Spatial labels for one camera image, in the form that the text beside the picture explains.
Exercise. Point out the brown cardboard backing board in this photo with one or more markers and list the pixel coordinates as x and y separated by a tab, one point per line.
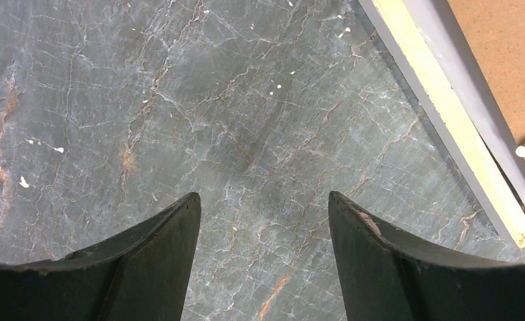
495	33

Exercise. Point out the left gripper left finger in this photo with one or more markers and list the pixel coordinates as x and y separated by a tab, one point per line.
141	273

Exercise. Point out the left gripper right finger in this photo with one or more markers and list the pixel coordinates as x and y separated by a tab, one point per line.
387	273

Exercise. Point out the white wooden picture frame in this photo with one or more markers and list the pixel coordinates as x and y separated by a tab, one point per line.
457	107

